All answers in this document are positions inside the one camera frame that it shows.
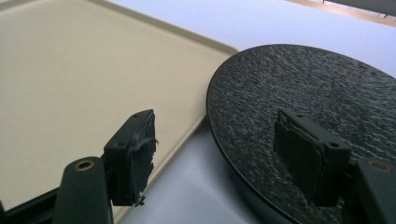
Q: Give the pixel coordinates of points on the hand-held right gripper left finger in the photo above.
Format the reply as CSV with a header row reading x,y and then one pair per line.
x,y
124,161

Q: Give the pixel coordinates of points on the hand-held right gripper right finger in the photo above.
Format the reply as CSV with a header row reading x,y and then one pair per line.
x,y
323,161

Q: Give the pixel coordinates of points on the black textured round plate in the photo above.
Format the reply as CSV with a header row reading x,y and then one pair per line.
x,y
299,87

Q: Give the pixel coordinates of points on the beige plastic tray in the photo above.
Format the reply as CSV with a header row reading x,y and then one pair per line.
x,y
77,87

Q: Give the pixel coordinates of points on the wooden strip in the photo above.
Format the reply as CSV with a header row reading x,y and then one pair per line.
x,y
348,11

